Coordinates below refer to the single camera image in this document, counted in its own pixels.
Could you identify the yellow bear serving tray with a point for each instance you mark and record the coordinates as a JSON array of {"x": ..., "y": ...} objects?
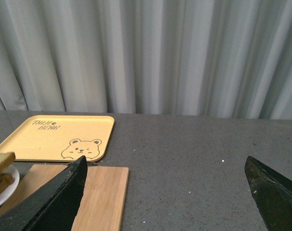
[{"x": 60, "y": 138}]

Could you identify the grey pleated curtain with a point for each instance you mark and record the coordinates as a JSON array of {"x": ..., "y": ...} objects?
[{"x": 218, "y": 58}]

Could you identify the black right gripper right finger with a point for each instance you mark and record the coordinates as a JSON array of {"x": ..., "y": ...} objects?
[{"x": 272, "y": 193}]

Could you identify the bread slice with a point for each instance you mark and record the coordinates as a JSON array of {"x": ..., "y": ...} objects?
[
  {"x": 6, "y": 179},
  {"x": 6, "y": 159}
]

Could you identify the white round plate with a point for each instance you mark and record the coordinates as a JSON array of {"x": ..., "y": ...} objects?
[{"x": 4, "y": 196}]

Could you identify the bamboo cutting board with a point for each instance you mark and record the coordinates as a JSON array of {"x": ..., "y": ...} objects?
[{"x": 102, "y": 204}]

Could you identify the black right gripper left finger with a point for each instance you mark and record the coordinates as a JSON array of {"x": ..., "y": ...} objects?
[{"x": 54, "y": 206}]

